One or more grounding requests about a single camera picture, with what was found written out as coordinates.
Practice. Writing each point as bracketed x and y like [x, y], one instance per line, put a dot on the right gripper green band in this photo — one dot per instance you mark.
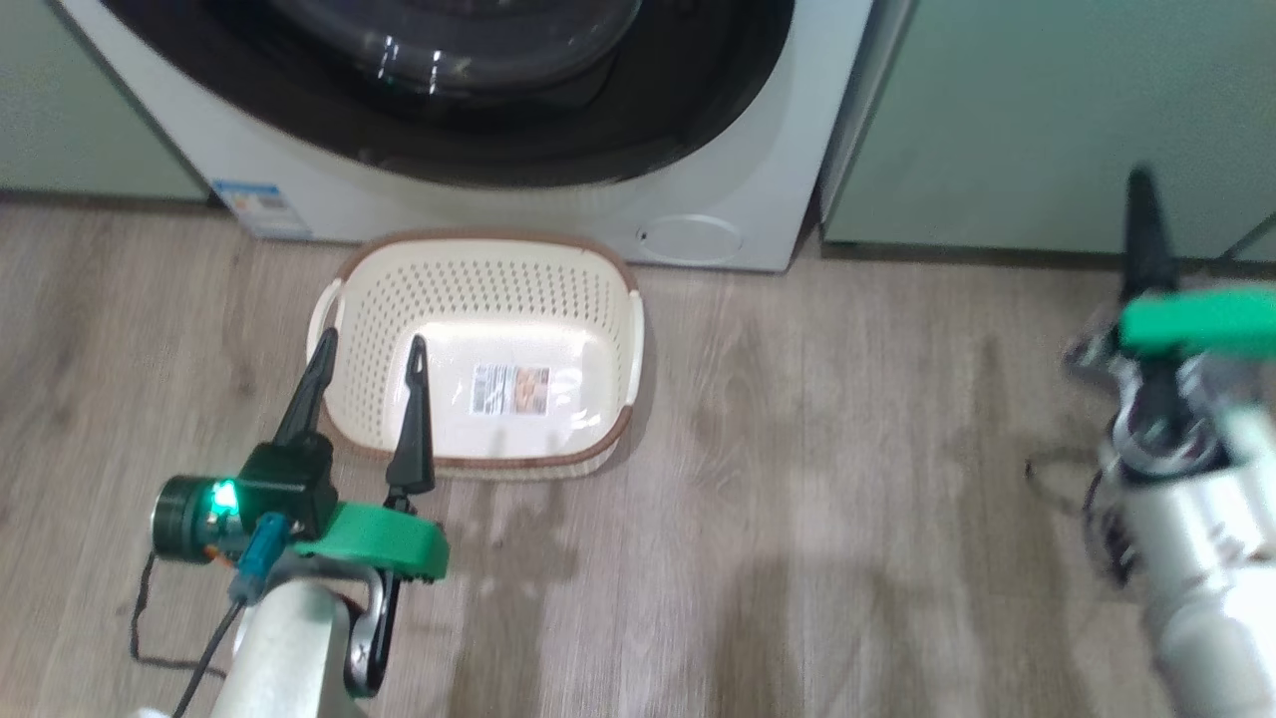
[1196, 319]

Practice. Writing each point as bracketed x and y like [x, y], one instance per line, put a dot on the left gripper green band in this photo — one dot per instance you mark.
[384, 538]

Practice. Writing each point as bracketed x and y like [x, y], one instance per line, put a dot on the pale green cabinet door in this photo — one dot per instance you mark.
[1261, 244]

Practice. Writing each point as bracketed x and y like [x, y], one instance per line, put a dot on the paper label in basket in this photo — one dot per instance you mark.
[510, 391]

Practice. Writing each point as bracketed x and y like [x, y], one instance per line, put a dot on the cream perforated laundry basket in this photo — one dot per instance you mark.
[478, 289]

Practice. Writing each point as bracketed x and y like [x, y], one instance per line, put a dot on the white front-load washing machine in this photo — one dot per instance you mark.
[299, 150]

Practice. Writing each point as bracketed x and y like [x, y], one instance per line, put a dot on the pale green cabinet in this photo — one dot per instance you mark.
[70, 100]
[1017, 120]

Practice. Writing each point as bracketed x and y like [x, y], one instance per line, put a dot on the blue energy label sticker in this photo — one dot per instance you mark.
[261, 207]

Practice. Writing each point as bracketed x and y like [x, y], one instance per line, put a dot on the round washer filter cover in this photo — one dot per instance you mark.
[690, 239]

